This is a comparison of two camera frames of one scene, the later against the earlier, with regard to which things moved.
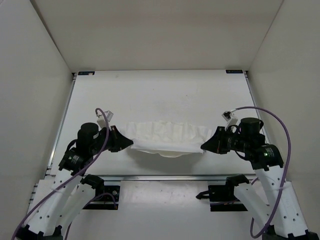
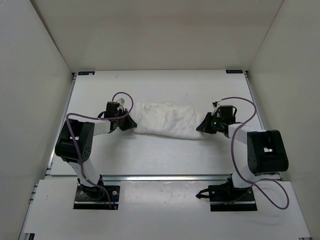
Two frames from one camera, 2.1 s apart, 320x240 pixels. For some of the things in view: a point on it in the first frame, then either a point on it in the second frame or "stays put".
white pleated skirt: (168, 138) → (176, 120)
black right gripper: (215, 143) → (204, 127)
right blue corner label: (234, 71) stays put
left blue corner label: (86, 73) stays put
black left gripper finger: (117, 142) → (126, 123)
